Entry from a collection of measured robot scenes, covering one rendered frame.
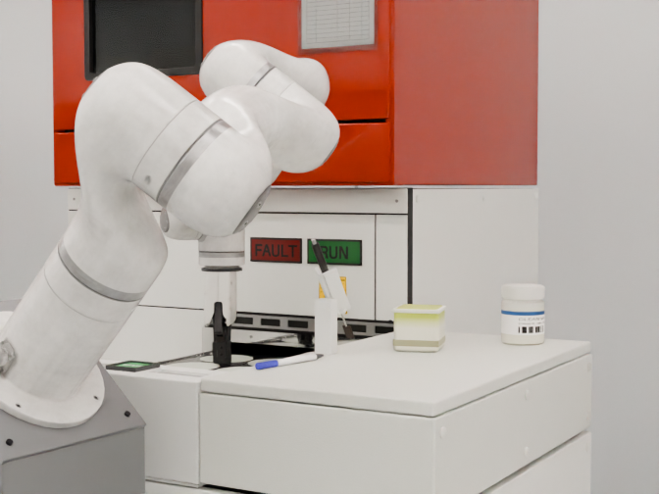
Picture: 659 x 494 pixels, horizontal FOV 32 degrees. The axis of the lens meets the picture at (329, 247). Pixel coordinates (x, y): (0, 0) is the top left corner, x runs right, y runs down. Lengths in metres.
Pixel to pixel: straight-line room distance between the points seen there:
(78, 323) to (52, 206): 3.26
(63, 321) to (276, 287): 0.90
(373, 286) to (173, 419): 0.64
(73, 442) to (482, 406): 0.52
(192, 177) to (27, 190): 3.48
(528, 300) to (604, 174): 1.64
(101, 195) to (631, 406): 2.44
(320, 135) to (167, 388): 0.41
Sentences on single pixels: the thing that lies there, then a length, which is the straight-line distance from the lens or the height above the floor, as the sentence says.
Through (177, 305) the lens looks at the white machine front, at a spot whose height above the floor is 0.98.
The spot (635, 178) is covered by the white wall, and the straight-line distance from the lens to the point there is 3.45.
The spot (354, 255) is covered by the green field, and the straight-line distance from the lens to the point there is 2.11.
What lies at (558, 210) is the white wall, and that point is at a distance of 3.52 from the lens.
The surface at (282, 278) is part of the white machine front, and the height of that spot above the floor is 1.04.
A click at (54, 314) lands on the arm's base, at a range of 1.37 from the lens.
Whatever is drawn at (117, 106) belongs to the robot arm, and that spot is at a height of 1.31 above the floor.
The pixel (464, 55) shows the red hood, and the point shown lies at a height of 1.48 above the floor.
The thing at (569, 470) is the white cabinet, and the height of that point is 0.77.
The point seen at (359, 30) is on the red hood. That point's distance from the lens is 2.07.
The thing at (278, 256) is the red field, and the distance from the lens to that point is 2.20.
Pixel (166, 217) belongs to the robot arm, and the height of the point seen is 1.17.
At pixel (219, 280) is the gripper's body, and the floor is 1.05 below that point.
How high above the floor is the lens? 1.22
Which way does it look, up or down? 3 degrees down
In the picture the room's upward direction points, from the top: straight up
